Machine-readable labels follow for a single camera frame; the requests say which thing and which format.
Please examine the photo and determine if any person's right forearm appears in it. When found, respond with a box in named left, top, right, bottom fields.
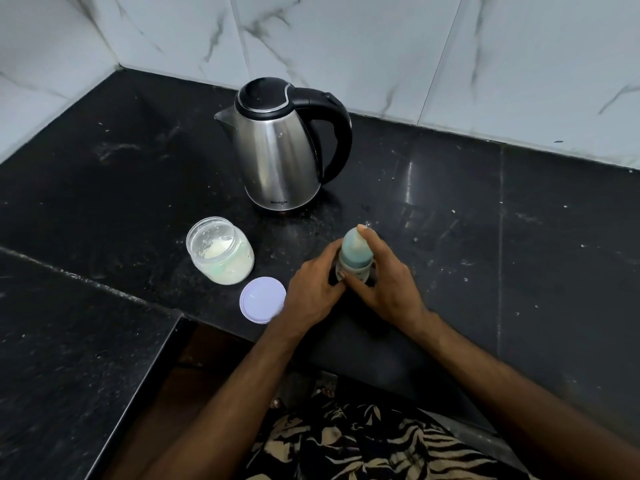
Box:
left=417, top=311, right=640, bottom=480

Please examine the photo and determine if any black beige patterned garment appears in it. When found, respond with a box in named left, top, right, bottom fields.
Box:
left=244, top=389, right=540, bottom=480

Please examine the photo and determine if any stainless steel electric kettle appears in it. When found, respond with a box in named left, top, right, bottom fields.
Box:
left=214, top=77, right=353, bottom=216

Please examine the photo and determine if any person's right hand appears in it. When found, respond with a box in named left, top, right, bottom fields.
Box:
left=342, top=224, right=432, bottom=336

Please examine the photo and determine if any person's left forearm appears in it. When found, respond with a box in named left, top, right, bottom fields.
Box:
left=139, top=315, right=307, bottom=480

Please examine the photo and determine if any person's left hand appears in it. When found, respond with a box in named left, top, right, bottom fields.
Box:
left=280, top=239, right=349, bottom=329

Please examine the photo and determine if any white round jar lid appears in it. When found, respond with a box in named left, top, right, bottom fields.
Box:
left=239, top=276, right=287, bottom=325

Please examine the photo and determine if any baby bottle with teal cap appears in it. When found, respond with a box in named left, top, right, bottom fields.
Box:
left=335, top=225, right=375, bottom=284

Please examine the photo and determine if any clear jar of white powder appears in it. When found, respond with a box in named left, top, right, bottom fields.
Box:
left=186, top=217, right=255, bottom=285

